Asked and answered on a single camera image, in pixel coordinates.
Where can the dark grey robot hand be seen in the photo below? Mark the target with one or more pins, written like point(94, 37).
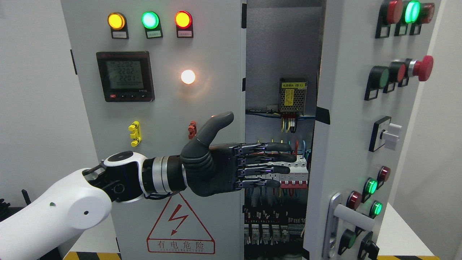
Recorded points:
point(230, 167)

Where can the grey cabinet door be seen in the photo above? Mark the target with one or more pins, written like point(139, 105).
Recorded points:
point(214, 48)
point(362, 79)

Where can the red test terminal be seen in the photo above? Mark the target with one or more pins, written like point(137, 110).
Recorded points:
point(192, 129)

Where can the red electric hazard warning sticker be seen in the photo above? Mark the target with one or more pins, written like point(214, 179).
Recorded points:
point(179, 230)

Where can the black relay terminal row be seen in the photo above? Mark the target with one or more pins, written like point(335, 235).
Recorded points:
point(273, 224)

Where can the yellow test terminal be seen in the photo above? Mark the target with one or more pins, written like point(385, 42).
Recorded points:
point(135, 134)

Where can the white socket breaker row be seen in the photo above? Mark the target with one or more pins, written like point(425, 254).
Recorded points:
point(298, 176)

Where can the white glowing indicator lamp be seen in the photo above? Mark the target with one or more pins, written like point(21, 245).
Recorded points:
point(188, 77)

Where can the metal mesh power supply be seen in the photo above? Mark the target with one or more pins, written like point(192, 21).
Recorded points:
point(292, 95)

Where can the black digital power meter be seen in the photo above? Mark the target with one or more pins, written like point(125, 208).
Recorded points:
point(126, 76)

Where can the red indicator lamp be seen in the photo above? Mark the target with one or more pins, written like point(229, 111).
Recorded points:
point(183, 19)

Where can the green indicator lamp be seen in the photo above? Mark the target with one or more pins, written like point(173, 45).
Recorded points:
point(150, 20)

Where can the yellow indicator lamp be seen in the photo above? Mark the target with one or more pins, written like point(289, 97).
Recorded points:
point(116, 21)

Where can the red emergency stop button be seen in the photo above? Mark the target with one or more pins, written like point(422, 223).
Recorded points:
point(420, 68)

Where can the silver door handle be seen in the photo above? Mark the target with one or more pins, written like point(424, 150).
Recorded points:
point(334, 243)

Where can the white knob selector switch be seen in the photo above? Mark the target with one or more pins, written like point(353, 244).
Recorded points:
point(384, 133)

